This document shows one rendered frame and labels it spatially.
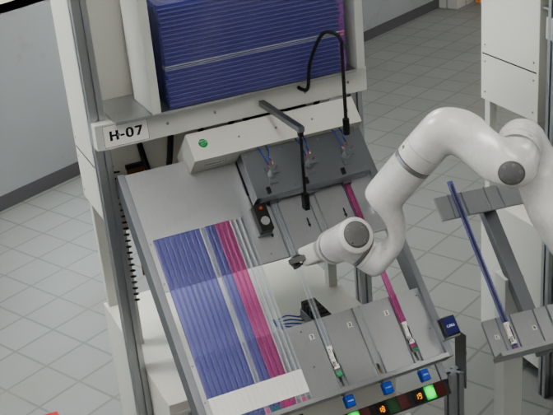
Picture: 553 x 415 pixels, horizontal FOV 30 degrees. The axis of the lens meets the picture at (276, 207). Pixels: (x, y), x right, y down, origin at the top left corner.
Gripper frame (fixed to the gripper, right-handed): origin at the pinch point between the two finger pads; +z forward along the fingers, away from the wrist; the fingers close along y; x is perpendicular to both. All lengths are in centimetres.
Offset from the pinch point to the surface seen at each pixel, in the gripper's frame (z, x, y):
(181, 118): 9.1, -45.0, 18.8
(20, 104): 304, -144, 13
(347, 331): 7.6, 20.4, -6.6
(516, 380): 27, 49, -60
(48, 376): 179, 3, 52
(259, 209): 9.3, -16.6, 5.8
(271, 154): 10.2, -30.1, -2.6
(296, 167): 9.3, -24.9, -7.8
